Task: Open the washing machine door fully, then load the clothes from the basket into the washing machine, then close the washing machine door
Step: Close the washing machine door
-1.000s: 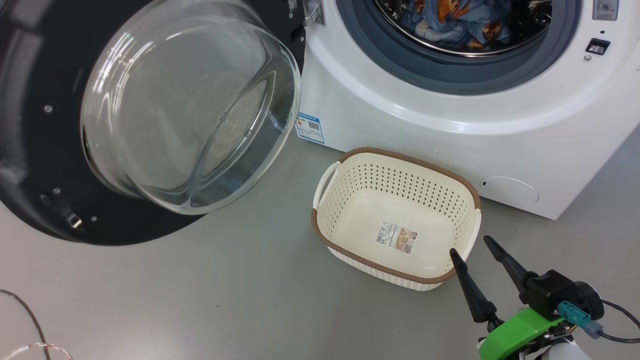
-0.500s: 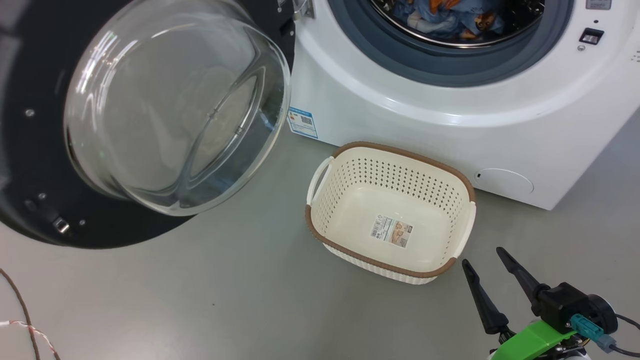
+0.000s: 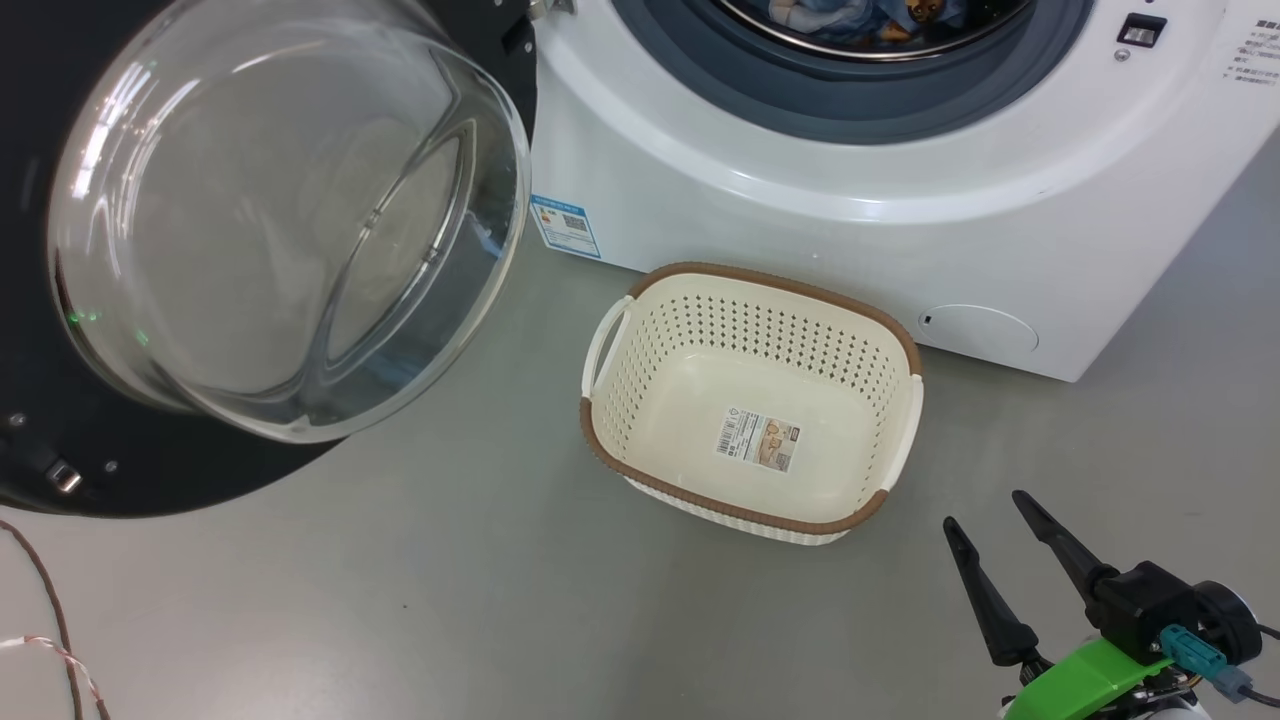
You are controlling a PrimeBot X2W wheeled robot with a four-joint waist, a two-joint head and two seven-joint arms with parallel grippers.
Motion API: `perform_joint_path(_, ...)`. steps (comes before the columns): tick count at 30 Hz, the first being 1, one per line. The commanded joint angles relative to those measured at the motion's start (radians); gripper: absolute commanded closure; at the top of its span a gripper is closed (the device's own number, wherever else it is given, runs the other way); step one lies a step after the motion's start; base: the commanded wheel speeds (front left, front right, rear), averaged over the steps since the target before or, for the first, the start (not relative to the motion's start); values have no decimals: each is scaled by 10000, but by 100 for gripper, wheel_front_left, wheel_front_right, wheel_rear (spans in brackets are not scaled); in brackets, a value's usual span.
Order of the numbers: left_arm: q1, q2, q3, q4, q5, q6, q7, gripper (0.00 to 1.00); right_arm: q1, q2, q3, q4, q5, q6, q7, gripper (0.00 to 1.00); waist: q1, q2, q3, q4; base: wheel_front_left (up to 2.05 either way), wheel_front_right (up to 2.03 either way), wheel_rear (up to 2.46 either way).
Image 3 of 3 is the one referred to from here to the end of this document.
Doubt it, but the paper label in basket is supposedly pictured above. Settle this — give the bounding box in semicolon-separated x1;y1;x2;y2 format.
715;407;803;474

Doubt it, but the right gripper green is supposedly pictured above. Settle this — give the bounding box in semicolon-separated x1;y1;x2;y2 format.
943;490;1265;720

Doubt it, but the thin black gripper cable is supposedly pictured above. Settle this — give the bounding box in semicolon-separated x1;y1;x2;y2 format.
1240;622;1280;706

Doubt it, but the white front-load washing machine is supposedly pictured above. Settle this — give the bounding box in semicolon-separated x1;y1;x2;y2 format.
525;0;1280;383

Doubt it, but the teal cable connector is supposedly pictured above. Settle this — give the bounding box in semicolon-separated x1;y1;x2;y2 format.
1160;625;1256;701

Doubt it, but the red white twisted wire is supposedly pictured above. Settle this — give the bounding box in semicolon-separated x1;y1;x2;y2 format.
0;635;113;720

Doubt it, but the blue garment with orange print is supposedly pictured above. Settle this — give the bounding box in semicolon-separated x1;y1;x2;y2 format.
765;0;901;44
875;0;1006;37

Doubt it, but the blue energy label sticker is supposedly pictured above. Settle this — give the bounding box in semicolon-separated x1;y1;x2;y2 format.
530;194;603;260

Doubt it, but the black round glass washer door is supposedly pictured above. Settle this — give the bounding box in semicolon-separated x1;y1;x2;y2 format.
0;0;541;518

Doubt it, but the brown cable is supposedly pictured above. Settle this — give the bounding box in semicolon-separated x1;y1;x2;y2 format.
0;520;87;720

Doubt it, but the cream laundry basket brown rim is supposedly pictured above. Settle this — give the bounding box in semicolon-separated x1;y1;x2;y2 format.
580;262;925;547

